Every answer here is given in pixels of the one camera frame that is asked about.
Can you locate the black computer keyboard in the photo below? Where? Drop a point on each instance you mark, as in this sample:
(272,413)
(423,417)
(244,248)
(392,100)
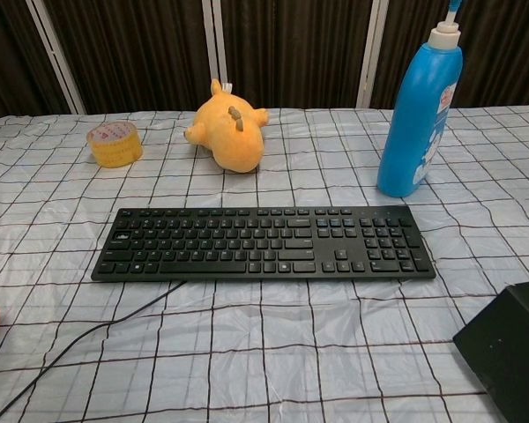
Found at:
(264,247)

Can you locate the orange plush toy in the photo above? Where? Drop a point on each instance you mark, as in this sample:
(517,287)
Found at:
(236,132)

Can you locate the white checkered tablecloth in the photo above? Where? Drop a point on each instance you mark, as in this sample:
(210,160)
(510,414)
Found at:
(264,343)

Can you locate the yellow packing tape roll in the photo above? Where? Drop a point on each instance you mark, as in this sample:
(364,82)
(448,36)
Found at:
(114,145)

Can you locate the blue pump bottle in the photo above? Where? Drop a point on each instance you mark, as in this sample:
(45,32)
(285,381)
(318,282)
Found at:
(419,114)

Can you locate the black box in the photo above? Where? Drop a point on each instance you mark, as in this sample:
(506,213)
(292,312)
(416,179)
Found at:
(509,348)

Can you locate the white folding screen frame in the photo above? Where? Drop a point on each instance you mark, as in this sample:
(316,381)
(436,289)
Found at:
(216,48)

